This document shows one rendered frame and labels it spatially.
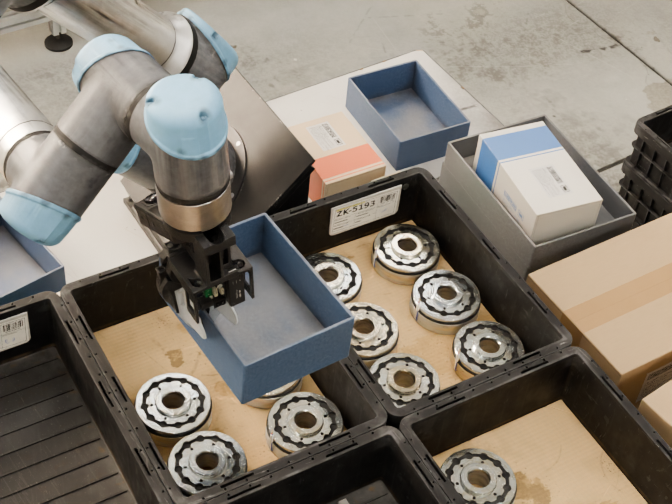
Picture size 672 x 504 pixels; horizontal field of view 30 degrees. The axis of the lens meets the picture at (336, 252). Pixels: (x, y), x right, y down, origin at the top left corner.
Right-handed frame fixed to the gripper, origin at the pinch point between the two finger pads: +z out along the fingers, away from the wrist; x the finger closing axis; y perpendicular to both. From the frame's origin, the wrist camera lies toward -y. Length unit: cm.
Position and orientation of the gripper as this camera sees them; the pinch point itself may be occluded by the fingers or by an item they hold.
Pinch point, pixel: (201, 316)
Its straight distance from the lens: 145.5
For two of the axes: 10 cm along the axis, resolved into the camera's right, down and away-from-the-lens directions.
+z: -0.1, 6.6, 7.5
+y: 5.3, 6.4, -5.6
